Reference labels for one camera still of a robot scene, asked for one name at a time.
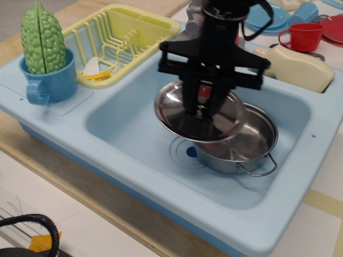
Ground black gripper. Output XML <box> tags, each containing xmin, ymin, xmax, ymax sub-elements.
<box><xmin>159</xmin><ymin>17</ymin><xmax>271</xmax><ymax>117</ymax></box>

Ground steel pot lid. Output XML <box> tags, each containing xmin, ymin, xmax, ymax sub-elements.
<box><xmin>154</xmin><ymin>80</ymin><xmax>247</xmax><ymax>143</ymax></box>

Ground steel pot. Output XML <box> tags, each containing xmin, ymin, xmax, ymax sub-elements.
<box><xmin>194</xmin><ymin>103</ymin><xmax>279</xmax><ymax>177</ymax></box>

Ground red plastic tumbler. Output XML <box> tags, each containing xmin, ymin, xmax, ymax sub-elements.
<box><xmin>235</xmin><ymin>23</ymin><xmax>240</xmax><ymax>45</ymax></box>

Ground grey toy faucet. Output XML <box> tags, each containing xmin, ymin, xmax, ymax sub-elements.
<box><xmin>171</xmin><ymin>1</ymin><xmax>249</xmax><ymax>57</ymax></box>

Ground cream plastic detergent bottle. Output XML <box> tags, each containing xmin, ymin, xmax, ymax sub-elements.
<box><xmin>253</xmin><ymin>44</ymin><xmax>335</xmax><ymax>93</ymax></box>

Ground blue plastic plate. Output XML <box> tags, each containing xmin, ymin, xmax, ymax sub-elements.
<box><xmin>245</xmin><ymin>3</ymin><xmax>291</xmax><ymax>34</ymax></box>

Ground yellow plastic utensil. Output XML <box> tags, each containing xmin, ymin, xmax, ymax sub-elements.
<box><xmin>79</xmin><ymin>71</ymin><xmax>112</xmax><ymax>81</ymax></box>

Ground light blue toy sink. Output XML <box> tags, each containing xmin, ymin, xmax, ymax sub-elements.
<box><xmin>0</xmin><ymin>20</ymin><xmax>343</xmax><ymax>257</ymax></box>

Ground yellow dish drying rack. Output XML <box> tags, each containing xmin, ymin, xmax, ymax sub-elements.
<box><xmin>63</xmin><ymin>4</ymin><xmax>181</xmax><ymax>89</ymax></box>

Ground red plastic cup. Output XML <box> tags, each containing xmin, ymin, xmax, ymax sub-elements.
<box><xmin>278</xmin><ymin>22</ymin><xmax>324</xmax><ymax>52</ymax></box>

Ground blue plastic tumbler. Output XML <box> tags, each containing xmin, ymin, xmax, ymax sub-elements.
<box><xmin>288</xmin><ymin>2</ymin><xmax>319</xmax><ymax>26</ymax></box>

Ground red plastic plate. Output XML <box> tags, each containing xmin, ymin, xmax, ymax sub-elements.
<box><xmin>319</xmin><ymin>16</ymin><xmax>343</xmax><ymax>43</ymax></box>

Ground blue plastic mug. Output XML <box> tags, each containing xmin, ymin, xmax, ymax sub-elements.
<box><xmin>19</xmin><ymin>48</ymin><xmax>77</xmax><ymax>105</ymax></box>

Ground green bitter melon toy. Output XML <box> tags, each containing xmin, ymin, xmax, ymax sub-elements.
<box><xmin>21</xmin><ymin>1</ymin><xmax>66</xmax><ymax>75</ymax></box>

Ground yellow tape piece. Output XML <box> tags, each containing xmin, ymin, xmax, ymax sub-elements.
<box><xmin>28</xmin><ymin>235</ymin><xmax>53</xmax><ymax>253</ymax></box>

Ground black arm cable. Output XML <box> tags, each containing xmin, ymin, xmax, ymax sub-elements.
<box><xmin>241</xmin><ymin>0</ymin><xmax>274</xmax><ymax>42</ymax></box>

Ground black braided cable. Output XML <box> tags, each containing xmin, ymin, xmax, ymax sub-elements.
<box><xmin>0</xmin><ymin>213</ymin><xmax>59</xmax><ymax>257</ymax></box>

